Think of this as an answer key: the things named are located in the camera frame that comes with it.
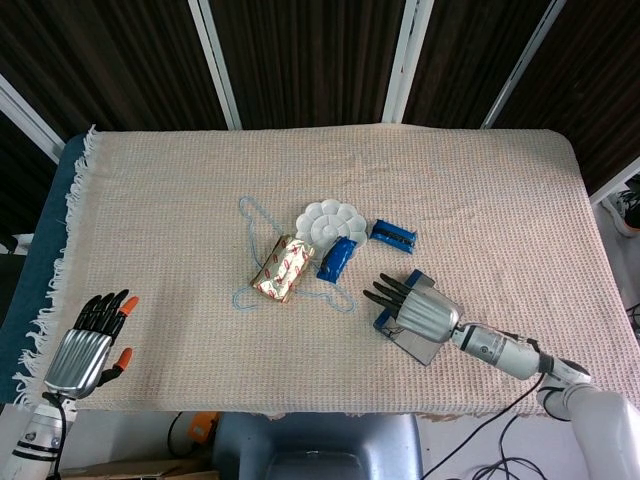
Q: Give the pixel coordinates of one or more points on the blue snack packet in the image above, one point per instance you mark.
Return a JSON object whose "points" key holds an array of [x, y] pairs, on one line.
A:
{"points": [[337, 260], [392, 235]]}

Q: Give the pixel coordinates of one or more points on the white partition frame post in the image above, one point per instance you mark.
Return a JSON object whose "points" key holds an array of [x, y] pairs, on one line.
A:
{"points": [[215, 60], [617, 182], [407, 60], [27, 117], [522, 65]]}

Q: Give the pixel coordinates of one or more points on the grey blue-edged pouch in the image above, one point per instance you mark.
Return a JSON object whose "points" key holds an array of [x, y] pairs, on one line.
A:
{"points": [[420, 350]]}

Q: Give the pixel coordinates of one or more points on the brown cardboard box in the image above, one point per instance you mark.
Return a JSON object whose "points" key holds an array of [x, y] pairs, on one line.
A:
{"points": [[125, 470]]}

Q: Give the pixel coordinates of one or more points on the eyeglasses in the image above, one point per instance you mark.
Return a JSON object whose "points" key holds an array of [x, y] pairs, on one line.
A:
{"points": [[391, 331]]}

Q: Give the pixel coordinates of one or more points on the orange device on floor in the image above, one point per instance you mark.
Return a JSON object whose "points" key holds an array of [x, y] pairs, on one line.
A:
{"points": [[202, 427]]}

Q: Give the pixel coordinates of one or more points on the grey blue chair seat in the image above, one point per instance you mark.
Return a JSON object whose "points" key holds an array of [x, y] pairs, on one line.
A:
{"points": [[320, 445]]}

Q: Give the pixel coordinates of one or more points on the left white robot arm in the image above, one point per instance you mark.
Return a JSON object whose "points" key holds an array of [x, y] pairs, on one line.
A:
{"points": [[35, 440]]}

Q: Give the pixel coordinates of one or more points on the white flower paint palette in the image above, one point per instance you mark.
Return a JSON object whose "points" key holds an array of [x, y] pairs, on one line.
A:
{"points": [[327, 222]]}

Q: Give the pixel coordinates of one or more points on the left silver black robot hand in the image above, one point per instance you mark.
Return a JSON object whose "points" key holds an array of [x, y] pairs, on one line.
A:
{"points": [[77, 362]]}

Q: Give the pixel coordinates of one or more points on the white black sneaker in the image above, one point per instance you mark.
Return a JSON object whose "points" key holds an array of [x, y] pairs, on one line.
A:
{"points": [[627, 212]]}

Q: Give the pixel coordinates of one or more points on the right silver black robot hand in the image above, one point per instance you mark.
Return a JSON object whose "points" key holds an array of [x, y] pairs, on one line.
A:
{"points": [[430, 315]]}

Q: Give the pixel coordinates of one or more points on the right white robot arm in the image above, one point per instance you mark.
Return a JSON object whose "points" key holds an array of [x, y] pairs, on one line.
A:
{"points": [[515, 357]]}

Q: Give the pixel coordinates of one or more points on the gold foil red print package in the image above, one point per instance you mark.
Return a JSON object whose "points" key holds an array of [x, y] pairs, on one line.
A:
{"points": [[282, 270]]}

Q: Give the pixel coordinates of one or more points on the beige waffle fringed blanket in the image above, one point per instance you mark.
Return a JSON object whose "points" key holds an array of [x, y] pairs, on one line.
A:
{"points": [[200, 190]]}

